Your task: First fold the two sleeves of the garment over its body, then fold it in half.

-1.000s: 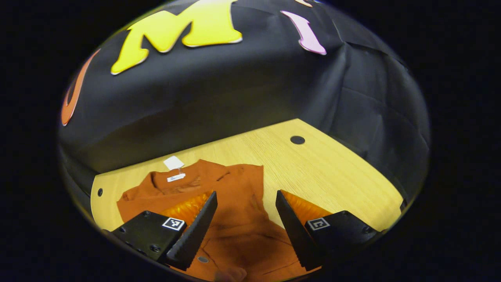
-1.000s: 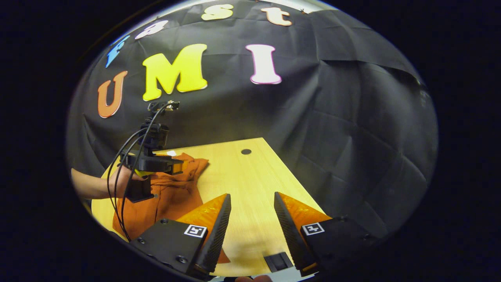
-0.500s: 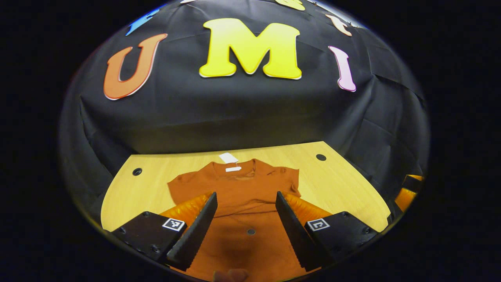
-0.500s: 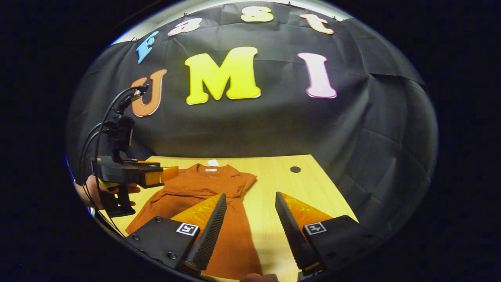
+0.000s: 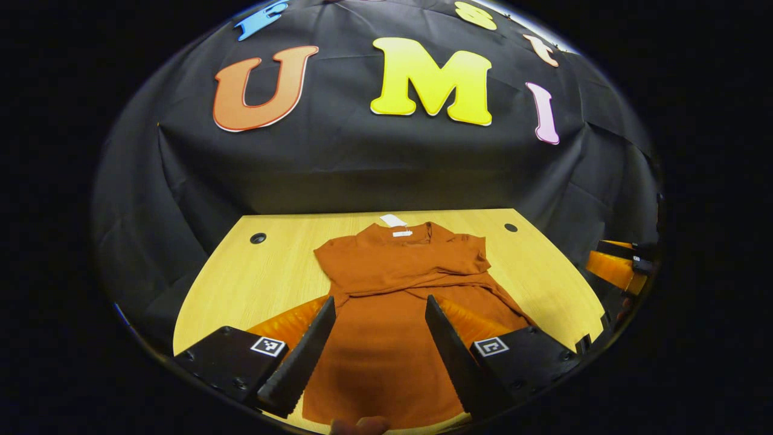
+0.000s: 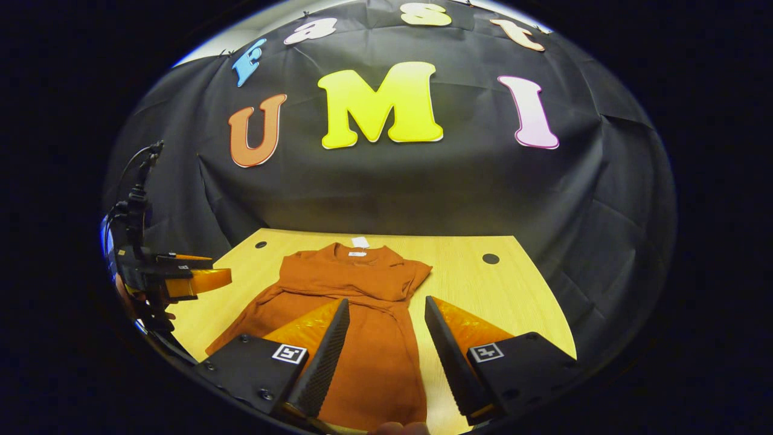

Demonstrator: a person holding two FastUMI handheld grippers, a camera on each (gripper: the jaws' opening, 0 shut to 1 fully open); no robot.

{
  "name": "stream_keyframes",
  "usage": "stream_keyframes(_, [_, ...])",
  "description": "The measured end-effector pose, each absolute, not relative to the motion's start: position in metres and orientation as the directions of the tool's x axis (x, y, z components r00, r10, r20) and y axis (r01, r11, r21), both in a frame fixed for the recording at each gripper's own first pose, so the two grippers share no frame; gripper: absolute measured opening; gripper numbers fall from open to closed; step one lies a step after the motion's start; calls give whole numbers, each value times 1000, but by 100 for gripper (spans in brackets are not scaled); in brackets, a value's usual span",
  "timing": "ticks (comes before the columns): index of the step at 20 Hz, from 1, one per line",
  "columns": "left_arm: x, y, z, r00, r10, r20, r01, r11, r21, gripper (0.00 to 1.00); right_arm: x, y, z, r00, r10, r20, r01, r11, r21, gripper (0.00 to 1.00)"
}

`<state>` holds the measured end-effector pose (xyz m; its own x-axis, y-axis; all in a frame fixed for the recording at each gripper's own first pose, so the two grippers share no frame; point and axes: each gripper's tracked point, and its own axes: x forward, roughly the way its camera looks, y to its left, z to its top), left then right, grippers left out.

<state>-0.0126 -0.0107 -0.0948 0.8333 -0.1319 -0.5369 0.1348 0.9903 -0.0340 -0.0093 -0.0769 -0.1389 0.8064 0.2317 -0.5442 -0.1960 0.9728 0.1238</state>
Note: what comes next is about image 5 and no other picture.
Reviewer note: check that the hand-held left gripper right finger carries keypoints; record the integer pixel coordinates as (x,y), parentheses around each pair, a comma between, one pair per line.
(453,362)

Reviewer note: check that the orange shirt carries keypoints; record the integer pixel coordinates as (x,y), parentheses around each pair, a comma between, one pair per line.
(380,350)

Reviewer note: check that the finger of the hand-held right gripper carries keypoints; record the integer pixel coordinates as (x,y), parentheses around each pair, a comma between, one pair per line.
(622,251)

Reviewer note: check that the black backdrop cloth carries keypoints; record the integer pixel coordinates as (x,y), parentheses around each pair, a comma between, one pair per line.
(362,175)

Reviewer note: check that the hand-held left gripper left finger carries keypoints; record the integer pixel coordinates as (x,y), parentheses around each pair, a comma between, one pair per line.
(305,356)

